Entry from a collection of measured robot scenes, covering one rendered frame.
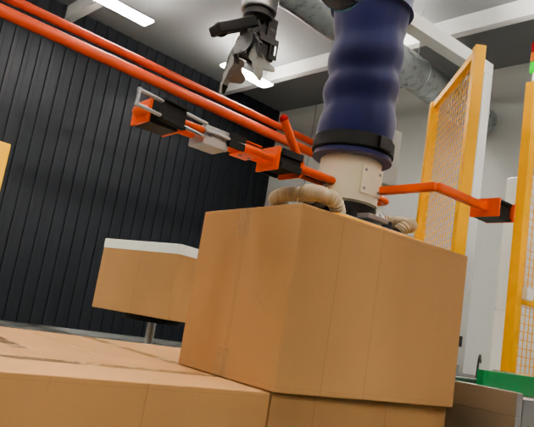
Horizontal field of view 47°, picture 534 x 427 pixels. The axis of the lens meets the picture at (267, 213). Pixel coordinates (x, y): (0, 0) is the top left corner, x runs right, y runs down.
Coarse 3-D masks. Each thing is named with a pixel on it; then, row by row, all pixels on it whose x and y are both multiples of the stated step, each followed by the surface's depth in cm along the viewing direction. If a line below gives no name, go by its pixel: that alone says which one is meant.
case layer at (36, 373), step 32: (0, 352) 118; (32, 352) 127; (64, 352) 138; (96, 352) 151; (128, 352) 166; (160, 352) 186; (0, 384) 94; (32, 384) 97; (64, 384) 100; (96, 384) 103; (128, 384) 107; (160, 384) 110; (192, 384) 118; (224, 384) 127; (0, 416) 94; (32, 416) 96; (64, 416) 100; (96, 416) 103; (128, 416) 106; (160, 416) 110; (192, 416) 114; (224, 416) 118; (256, 416) 123; (288, 416) 128; (320, 416) 134; (352, 416) 140; (384, 416) 146; (416, 416) 153
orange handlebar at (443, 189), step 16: (144, 112) 128; (192, 128) 134; (256, 144) 145; (256, 160) 151; (272, 160) 149; (304, 176) 161; (320, 176) 159; (384, 192) 163; (400, 192) 159; (416, 192) 156; (448, 192) 153; (480, 208) 163
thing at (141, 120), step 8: (144, 104) 130; (152, 104) 128; (160, 104) 129; (136, 120) 131; (144, 120) 128; (152, 120) 128; (144, 128) 133; (152, 128) 132; (160, 128) 131; (168, 128) 130
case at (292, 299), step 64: (256, 256) 141; (320, 256) 134; (384, 256) 147; (448, 256) 161; (192, 320) 156; (256, 320) 135; (320, 320) 133; (384, 320) 146; (448, 320) 160; (256, 384) 130; (320, 384) 133; (384, 384) 145; (448, 384) 159
